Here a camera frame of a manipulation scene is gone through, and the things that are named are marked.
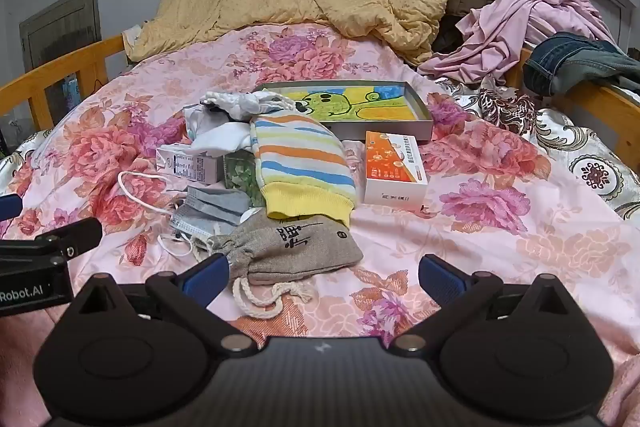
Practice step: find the blue printed strip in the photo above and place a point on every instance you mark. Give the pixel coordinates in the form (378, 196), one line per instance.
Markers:
(73, 91)

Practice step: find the white star print cloth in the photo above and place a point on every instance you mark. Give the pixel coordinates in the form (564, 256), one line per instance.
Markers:
(129, 41)

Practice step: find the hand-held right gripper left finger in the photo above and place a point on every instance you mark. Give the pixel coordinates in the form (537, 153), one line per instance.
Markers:
(207, 279)

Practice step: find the light grey face mask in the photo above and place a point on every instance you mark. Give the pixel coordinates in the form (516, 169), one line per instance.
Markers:
(190, 227)

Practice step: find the pink floral duvet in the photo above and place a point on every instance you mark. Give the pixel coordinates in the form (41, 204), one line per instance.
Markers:
(500, 232)

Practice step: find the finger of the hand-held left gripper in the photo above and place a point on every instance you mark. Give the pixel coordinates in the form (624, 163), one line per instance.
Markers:
(75, 234)
(9, 207)

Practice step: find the cartoon frog towel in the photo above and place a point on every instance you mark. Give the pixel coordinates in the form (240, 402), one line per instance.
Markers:
(360, 107)

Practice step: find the orange white medicine box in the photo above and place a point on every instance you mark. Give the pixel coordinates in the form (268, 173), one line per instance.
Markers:
(395, 187)

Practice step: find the teal white packet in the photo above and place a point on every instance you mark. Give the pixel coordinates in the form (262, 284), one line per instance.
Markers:
(300, 167)

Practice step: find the white printed carton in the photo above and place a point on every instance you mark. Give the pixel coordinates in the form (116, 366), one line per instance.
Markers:
(190, 164)

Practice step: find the blue jeans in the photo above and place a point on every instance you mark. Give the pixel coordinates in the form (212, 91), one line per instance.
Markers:
(560, 57)

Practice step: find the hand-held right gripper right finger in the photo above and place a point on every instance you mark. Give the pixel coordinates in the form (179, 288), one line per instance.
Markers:
(442, 279)

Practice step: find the grey shallow box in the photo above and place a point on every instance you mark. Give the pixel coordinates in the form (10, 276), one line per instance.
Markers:
(420, 127)

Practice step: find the pink garment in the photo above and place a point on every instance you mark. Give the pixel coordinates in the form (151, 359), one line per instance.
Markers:
(500, 32)

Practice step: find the white knit garment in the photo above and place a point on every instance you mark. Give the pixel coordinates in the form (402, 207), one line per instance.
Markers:
(240, 102)

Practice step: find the green patterned packet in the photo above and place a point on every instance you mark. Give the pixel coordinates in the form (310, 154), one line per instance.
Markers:
(240, 177)

